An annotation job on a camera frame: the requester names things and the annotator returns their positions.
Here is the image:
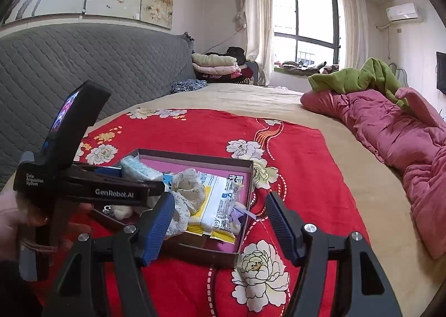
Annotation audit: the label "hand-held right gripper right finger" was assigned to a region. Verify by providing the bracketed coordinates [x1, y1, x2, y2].
[264, 192, 403, 317]

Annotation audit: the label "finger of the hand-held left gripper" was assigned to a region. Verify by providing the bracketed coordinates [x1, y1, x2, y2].
[139, 181, 166, 204]
[73, 163, 123, 178]

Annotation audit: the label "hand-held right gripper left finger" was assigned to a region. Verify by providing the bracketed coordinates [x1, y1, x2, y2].
[42, 192, 176, 317]

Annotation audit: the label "blue and white packet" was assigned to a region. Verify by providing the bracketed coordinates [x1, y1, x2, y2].
[162, 171, 178, 192]

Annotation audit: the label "green floral tissue pack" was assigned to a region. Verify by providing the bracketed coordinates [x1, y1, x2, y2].
[120, 155, 164, 182]

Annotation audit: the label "teddy bear with pink dress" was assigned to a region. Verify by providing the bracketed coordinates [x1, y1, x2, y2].
[103, 203, 154, 222]

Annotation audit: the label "floral fabric scrunchie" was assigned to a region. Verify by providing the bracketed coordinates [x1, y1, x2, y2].
[164, 168, 208, 237]

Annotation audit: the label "teddy bear with purple dress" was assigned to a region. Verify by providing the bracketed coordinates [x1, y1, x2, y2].
[226, 202, 260, 234]

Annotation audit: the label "brown cardboard box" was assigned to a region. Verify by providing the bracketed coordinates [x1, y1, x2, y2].
[89, 148, 254, 269]

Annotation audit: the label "yellow and white wipes packet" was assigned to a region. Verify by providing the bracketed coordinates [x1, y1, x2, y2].
[185, 171, 244, 244]

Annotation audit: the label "person's left hand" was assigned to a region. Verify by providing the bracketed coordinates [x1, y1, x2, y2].
[0, 191, 94, 264]

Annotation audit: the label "red floral blanket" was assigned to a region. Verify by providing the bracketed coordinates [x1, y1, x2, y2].
[71, 108, 372, 317]

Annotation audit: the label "grey quilted headboard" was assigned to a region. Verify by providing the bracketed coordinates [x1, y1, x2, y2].
[0, 23, 197, 192]

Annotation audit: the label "dark blue patterned cloth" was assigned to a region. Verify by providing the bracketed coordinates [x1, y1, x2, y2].
[171, 79, 207, 95]

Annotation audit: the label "pink folded blanket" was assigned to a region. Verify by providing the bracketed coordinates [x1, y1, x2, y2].
[193, 64, 241, 76]

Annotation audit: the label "pink quilt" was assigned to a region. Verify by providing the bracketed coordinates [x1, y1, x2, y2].
[300, 87, 446, 260]

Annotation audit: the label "cream folded blanket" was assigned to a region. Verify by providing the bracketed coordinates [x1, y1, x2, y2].
[192, 53, 239, 65]

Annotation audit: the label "dark red clothes pile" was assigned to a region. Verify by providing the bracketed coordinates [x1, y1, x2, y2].
[198, 66, 258, 86]

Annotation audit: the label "window sill cushions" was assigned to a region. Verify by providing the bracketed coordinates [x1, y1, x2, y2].
[273, 60, 340, 77]

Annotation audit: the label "green blanket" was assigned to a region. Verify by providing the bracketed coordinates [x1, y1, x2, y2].
[308, 57, 410, 109]

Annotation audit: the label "metal chair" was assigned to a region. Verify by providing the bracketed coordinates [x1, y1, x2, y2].
[388, 62, 409, 88]

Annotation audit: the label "cream curtain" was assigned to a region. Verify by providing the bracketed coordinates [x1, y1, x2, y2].
[338, 0, 366, 70]
[234, 0, 276, 86]

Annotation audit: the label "black framed window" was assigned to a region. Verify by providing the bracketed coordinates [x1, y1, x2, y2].
[273, 0, 340, 67]

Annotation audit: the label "black television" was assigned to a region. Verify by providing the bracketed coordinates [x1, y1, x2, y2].
[436, 52, 446, 95]

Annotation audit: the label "white air conditioner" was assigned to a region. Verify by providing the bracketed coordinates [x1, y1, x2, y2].
[386, 4, 418, 22]

